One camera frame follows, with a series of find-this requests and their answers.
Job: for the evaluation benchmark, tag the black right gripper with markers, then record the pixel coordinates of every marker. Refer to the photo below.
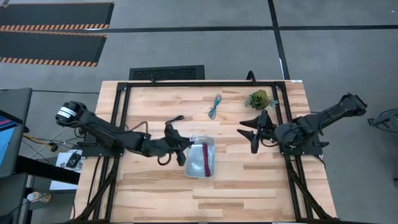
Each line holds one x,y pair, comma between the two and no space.
264,130

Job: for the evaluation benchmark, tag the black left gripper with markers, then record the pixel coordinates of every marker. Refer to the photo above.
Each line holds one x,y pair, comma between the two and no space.
169,143

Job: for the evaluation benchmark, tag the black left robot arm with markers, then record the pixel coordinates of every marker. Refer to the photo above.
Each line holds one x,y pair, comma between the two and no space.
105,132

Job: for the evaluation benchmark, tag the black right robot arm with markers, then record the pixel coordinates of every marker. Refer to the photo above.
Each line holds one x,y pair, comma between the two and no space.
320,121

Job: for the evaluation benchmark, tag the potted green succulent plant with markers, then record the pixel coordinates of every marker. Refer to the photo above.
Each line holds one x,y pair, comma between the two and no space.
258,99

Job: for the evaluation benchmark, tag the black floor vent grille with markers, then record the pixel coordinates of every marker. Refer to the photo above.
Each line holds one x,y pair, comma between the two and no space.
166,73

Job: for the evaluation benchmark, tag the black handheld controller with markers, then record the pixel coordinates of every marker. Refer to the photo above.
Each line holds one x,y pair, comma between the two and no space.
73,160

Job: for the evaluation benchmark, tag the white paper sheet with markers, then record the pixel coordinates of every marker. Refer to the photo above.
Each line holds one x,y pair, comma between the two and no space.
62,174

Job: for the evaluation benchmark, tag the white cup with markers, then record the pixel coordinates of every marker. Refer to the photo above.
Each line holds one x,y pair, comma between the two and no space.
37,196

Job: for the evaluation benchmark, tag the black hazard-striped floor mat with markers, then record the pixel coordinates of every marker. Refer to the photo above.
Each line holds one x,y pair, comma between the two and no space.
49,46
56,14

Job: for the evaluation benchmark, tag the black hook bracket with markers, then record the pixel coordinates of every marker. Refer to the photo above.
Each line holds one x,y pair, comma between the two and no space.
250,75

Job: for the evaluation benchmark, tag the black aluminium table frame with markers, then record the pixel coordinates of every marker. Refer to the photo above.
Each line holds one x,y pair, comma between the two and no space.
202,84

